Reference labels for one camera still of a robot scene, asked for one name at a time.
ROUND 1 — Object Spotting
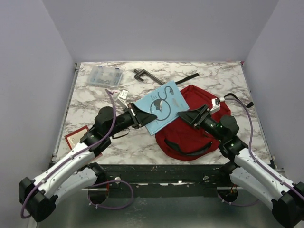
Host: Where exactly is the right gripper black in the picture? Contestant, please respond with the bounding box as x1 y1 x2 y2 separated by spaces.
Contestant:
178 104 225 142

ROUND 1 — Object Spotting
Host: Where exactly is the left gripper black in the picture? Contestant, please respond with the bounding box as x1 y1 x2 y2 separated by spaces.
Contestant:
108 102 158 137

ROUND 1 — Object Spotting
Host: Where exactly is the red backpack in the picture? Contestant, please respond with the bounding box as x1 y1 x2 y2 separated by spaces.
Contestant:
154 73 254 162

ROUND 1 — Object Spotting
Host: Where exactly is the light blue book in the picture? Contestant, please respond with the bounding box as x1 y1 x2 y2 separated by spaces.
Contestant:
134 80 190 135

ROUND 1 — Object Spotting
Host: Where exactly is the red book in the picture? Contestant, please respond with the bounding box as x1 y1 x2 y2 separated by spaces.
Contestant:
64 125 89 151

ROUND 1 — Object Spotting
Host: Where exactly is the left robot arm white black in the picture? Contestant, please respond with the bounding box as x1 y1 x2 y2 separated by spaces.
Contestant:
19 103 157 222

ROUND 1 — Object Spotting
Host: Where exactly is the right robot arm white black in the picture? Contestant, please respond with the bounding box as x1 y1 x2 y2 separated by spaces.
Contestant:
178 105 304 228

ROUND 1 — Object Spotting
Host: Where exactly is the clear plastic organizer box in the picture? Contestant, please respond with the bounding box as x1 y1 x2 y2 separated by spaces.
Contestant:
87 66 123 88

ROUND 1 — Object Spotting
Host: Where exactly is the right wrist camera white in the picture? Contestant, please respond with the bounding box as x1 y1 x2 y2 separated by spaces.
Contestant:
210 97 225 114

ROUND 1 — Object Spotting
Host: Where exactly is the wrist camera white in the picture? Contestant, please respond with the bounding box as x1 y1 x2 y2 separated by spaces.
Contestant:
210 97 225 114
115 89 129 110

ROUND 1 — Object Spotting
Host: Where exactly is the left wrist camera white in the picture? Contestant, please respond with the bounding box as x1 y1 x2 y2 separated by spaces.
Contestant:
115 89 129 110

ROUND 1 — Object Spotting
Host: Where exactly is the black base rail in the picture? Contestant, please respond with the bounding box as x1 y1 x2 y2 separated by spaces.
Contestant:
48 163 262 199

